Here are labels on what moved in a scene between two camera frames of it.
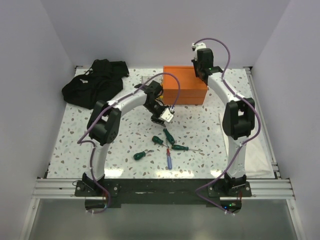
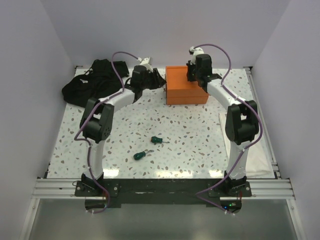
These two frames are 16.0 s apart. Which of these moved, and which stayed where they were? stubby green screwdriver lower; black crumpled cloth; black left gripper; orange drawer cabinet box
Moved: black left gripper
Stayed: black crumpled cloth; stubby green screwdriver lower; orange drawer cabinet box
